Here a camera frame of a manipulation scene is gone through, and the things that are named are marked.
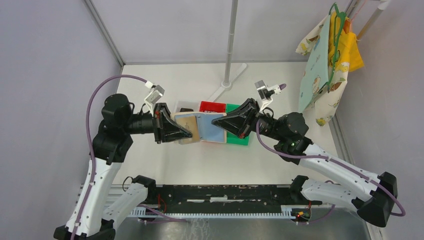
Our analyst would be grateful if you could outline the green plastic bin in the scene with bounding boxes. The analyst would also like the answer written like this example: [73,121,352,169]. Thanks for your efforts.
[225,103,249,146]

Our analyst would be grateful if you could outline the green clothes hanger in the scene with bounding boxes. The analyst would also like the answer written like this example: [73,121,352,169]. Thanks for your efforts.
[326,3,351,93]

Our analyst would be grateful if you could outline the red plastic bin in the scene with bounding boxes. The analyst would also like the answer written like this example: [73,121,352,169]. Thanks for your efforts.
[199,101,227,113]

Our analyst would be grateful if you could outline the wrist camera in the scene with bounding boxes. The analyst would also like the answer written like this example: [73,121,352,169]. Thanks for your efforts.
[144,81,165,115]
[254,80,287,111]

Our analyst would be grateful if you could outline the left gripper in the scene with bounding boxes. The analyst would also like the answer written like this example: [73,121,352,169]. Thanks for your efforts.
[123,101,193,143]

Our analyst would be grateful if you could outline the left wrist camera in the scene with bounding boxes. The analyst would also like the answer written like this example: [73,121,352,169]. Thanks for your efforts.
[144,81,165,115]

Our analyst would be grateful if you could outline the clear plastic bin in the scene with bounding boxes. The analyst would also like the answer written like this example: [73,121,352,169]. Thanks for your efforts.
[174,100,201,113]

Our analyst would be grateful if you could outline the hanging patterned cloth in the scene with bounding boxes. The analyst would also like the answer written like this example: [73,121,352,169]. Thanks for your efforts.
[295,15,347,127]

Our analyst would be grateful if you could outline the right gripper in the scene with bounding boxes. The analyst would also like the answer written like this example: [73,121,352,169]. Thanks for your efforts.
[211,98,284,142]

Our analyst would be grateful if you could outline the black cards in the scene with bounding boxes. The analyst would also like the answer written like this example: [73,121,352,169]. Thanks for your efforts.
[179,107,194,113]

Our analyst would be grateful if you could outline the purple cable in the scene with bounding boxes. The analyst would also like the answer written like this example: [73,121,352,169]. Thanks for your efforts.
[255,83,406,225]
[69,74,188,240]

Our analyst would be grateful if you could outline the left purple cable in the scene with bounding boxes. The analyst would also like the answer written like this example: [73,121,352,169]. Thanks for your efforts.
[69,74,188,240]

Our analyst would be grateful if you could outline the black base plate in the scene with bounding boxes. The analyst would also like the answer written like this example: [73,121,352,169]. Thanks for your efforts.
[138,184,322,214]

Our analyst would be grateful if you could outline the white hanger rail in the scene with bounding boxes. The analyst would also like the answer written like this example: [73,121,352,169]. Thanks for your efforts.
[356,0,392,42]

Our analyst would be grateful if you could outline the yellow hanging garment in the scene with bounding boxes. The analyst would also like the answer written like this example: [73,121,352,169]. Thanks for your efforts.
[328,12,364,72]

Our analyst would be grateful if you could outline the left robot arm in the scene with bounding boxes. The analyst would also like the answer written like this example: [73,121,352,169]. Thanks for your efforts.
[53,93,193,240]

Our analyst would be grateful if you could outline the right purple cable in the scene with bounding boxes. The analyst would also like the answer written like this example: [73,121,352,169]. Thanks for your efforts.
[255,83,406,225]

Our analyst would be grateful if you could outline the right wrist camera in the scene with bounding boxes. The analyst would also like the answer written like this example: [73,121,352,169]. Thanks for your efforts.
[254,80,287,111]

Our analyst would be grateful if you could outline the beige card holder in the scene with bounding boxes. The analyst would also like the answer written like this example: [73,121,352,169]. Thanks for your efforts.
[171,111,227,144]

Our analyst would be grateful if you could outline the white pole stand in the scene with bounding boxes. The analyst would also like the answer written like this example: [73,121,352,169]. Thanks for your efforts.
[207,0,248,102]

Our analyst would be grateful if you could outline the white cable duct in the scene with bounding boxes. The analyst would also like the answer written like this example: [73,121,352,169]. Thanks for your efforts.
[125,206,294,220]

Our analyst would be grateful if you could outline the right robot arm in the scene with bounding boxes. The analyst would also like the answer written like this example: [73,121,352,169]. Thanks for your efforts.
[211,98,400,228]

